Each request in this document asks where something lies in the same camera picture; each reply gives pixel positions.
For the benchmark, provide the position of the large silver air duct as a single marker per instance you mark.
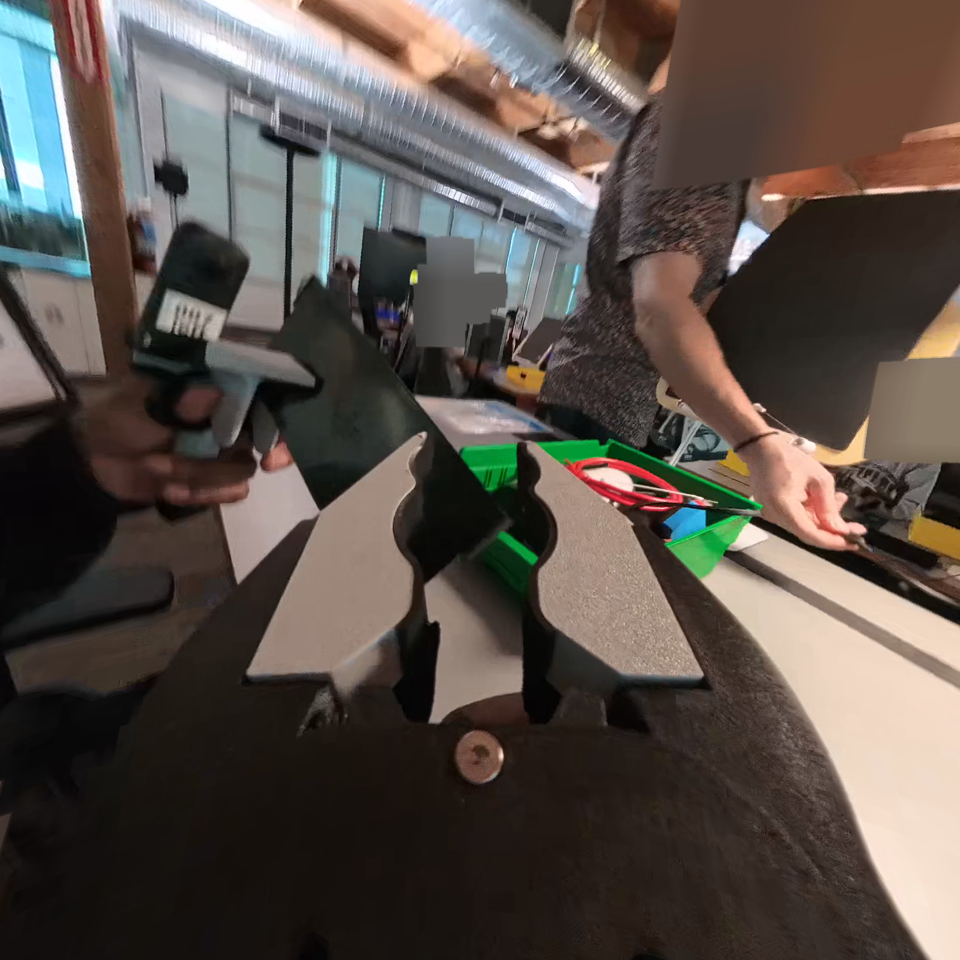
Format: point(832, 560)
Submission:
point(540, 52)

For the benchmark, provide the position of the small yellow bin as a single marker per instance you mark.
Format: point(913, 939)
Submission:
point(525, 377)

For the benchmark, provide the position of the white low cabinet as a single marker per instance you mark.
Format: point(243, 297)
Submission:
point(60, 322)

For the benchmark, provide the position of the black sheet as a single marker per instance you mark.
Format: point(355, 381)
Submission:
point(360, 420)

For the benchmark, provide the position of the green plastic bin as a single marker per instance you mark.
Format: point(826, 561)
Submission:
point(705, 551)

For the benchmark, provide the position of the black monitor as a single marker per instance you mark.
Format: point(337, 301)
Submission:
point(390, 262)

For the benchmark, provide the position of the clear bag of papers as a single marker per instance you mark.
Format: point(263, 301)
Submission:
point(502, 418)

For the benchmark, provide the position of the small cream-framed board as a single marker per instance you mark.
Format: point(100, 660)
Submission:
point(540, 337)

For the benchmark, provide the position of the person's left hand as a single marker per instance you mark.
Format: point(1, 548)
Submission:
point(135, 457)

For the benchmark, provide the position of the cream-framed black board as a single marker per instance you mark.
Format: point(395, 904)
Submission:
point(825, 300)

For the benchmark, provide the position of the black disc-top floor stand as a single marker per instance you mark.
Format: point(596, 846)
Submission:
point(289, 142)

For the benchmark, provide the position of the wooden post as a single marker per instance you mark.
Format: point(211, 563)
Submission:
point(97, 225)

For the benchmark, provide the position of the red arrow sign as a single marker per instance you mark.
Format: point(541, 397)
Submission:
point(84, 37)

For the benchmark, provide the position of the yellow storage bin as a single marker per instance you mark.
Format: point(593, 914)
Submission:
point(934, 534)

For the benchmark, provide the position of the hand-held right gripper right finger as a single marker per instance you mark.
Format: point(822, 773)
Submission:
point(615, 607)

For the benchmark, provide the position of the black box on tripod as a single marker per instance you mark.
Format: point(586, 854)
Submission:
point(171, 176)

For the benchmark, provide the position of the slim silver air duct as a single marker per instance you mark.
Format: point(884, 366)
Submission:
point(337, 82)

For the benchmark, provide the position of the black chair armrest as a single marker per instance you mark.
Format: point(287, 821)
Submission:
point(90, 600)

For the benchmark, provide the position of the red fire extinguisher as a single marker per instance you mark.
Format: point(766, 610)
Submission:
point(142, 240)

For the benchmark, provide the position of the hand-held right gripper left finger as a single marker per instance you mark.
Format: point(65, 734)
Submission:
point(337, 600)

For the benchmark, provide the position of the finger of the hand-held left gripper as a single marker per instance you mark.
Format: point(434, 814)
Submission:
point(266, 431)
point(255, 364)

